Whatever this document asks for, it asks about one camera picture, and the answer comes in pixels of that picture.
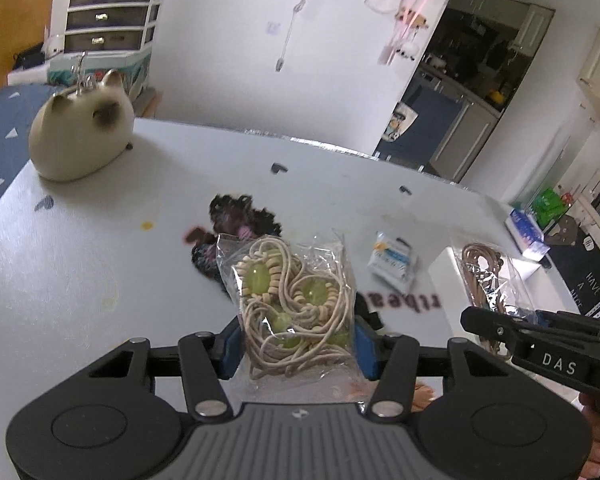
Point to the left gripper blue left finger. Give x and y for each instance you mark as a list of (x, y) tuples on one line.
[(228, 349)]

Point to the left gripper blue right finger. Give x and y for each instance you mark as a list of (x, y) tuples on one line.
[(372, 350)]

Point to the bag of beige bead ties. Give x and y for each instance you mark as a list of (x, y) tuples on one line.
[(295, 304)]

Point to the bag of brown hair ties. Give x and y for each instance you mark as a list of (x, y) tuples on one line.
[(489, 281)]

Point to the dark floral scrunchie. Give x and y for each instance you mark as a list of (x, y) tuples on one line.
[(234, 222)]

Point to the person right hand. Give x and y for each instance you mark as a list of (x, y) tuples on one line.
[(591, 411)]

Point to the bag with peach scrunchie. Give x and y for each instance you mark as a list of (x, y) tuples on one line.
[(360, 390)]

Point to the white blue wipes packet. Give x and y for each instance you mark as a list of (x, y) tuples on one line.
[(393, 261)]

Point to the tissue pack blue white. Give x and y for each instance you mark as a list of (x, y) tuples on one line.
[(527, 235)]

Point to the hanging tote bag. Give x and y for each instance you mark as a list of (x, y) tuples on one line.
[(401, 119)]

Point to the cream cat plush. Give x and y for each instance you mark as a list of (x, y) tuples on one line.
[(76, 134)]

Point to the colourful patterned cloth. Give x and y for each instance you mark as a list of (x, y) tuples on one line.
[(133, 67)]

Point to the kitchen cabinets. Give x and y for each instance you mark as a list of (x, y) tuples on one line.
[(474, 64)]

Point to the white drawer cabinet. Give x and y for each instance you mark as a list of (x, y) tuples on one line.
[(110, 25)]

